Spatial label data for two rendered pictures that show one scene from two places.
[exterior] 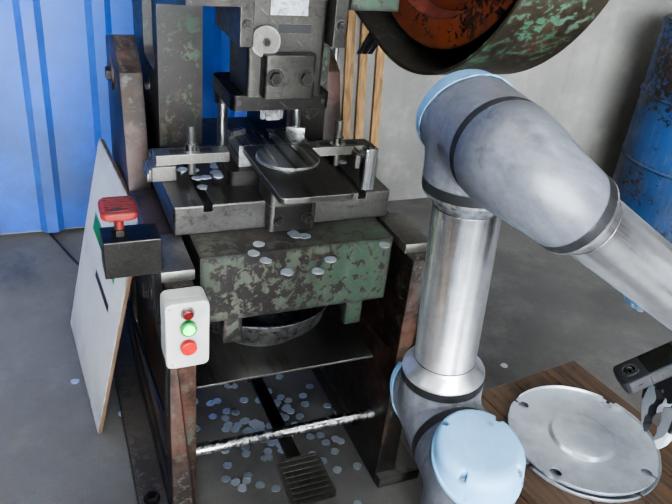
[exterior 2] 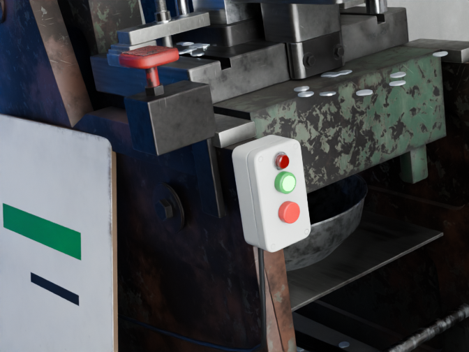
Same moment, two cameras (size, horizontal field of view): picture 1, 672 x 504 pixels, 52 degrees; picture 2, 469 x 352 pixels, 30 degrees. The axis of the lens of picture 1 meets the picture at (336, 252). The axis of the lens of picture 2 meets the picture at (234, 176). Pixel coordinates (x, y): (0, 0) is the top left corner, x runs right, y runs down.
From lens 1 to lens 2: 0.58 m
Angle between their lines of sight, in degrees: 14
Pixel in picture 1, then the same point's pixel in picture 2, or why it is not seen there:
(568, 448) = not seen: outside the picture
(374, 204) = (395, 28)
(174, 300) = (259, 148)
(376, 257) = (429, 80)
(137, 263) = (188, 125)
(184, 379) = (275, 283)
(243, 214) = (264, 66)
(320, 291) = (382, 139)
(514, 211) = not seen: outside the picture
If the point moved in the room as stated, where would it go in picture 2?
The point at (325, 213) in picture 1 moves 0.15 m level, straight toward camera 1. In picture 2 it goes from (348, 49) to (384, 64)
